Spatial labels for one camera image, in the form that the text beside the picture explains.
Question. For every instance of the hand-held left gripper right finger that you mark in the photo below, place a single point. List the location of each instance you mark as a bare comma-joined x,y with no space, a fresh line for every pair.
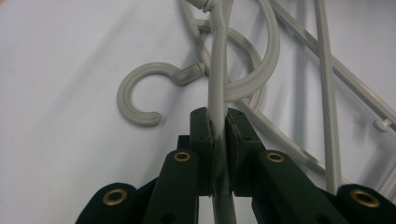
243,149

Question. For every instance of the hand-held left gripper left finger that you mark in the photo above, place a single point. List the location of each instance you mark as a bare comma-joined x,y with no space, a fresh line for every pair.
204,149

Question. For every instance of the grey plastic hanger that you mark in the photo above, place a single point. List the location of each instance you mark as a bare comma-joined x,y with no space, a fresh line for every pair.
327,124
274,46
218,62
124,93

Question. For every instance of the white table cover sheet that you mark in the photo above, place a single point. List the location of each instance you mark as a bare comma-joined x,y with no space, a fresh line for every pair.
62,93

